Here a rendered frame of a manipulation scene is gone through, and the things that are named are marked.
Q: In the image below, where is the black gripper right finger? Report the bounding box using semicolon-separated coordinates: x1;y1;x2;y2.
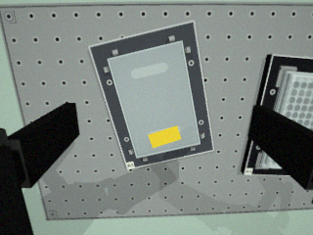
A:
247;105;313;190

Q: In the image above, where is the dark grey rectangular frame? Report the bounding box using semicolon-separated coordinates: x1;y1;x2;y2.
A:
88;21;214;169

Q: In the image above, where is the grey perforated base plate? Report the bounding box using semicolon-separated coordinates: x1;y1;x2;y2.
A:
0;1;313;221

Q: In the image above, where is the black rectangular frame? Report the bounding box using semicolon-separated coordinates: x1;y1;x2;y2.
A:
241;54;313;176

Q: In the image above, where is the clear plastic plate lid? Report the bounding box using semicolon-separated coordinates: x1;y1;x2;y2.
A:
107;40;201;159

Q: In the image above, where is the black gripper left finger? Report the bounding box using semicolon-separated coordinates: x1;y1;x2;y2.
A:
0;103;79;235

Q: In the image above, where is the white multi-well plate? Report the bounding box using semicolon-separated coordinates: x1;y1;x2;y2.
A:
259;70;313;168

